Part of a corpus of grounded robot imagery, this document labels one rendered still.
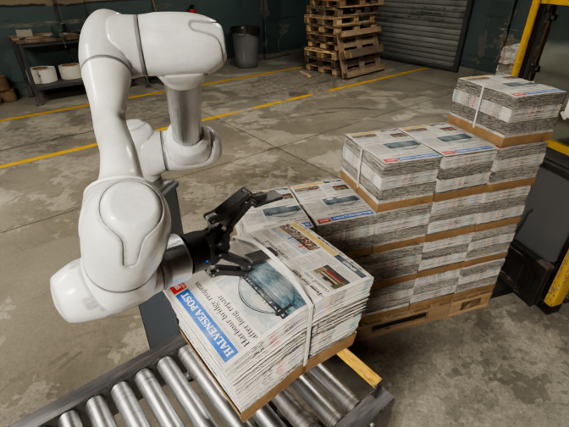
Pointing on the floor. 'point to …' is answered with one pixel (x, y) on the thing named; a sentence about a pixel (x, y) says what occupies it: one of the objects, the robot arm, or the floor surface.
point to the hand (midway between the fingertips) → (272, 224)
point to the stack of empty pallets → (325, 18)
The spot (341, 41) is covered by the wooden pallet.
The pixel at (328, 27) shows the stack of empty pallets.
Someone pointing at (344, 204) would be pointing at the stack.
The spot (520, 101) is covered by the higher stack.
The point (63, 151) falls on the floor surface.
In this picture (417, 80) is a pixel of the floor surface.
